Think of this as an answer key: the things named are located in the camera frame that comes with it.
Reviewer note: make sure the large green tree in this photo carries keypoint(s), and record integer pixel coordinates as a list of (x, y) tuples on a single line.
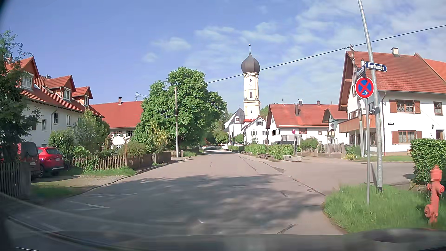
[(181, 104)]

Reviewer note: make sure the tree with dark foliage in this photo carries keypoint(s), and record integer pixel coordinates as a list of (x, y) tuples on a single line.
[(12, 101)]

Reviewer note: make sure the red car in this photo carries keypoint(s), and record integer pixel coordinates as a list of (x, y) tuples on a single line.
[(50, 159)]

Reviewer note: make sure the small round road sign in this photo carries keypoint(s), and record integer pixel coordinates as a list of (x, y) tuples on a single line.
[(294, 131)]

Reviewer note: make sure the wooden picket fence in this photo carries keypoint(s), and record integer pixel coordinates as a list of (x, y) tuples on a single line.
[(104, 162)]

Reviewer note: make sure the lawn by white house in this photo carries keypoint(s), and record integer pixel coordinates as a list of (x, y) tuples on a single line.
[(386, 158)]

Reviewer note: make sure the grass verge by fence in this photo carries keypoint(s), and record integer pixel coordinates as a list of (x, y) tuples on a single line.
[(104, 171)]

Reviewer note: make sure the wooden utility pole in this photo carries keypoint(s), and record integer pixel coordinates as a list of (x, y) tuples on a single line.
[(176, 122)]

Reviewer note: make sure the white house with brown shutters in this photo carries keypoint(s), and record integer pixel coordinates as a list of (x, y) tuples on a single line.
[(407, 104)]

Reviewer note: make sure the red fire hydrant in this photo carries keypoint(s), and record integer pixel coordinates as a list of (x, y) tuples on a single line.
[(434, 195)]

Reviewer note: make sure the dark wooden fence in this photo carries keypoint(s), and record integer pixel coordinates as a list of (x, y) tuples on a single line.
[(14, 179)]

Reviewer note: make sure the no stopping road sign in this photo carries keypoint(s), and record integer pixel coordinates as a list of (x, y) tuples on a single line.
[(364, 88)]

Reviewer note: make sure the white house with red roof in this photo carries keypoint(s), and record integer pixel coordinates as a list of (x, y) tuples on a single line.
[(299, 122)]

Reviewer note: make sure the grey lamp post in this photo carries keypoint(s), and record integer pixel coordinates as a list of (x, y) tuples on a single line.
[(374, 104)]

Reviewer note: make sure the white gabled house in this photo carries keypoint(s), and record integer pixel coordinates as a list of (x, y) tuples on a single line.
[(256, 130)]

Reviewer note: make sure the low green hedge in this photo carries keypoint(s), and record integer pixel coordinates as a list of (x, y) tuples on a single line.
[(270, 150)]

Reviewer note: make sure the grey asphalt road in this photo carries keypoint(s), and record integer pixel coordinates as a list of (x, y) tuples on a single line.
[(216, 188)]

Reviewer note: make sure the trimmed green hedge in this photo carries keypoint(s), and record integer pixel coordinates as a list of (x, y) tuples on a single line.
[(427, 157)]

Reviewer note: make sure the white house with dormer windows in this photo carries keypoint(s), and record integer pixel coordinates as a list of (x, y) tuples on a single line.
[(52, 108)]

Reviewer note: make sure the garden bushes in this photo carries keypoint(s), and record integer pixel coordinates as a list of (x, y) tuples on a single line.
[(83, 139)]

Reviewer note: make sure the white house behind tree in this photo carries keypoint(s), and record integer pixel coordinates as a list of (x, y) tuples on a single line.
[(120, 118)]

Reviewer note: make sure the dark red van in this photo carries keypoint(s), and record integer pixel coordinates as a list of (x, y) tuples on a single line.
[(30, 157)]

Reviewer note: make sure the white church with onion dome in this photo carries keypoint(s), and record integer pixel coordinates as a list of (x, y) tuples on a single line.
[(250, 90)]

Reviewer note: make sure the grass verge with hydrant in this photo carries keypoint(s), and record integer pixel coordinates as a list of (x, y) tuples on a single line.
[(379, 209)]

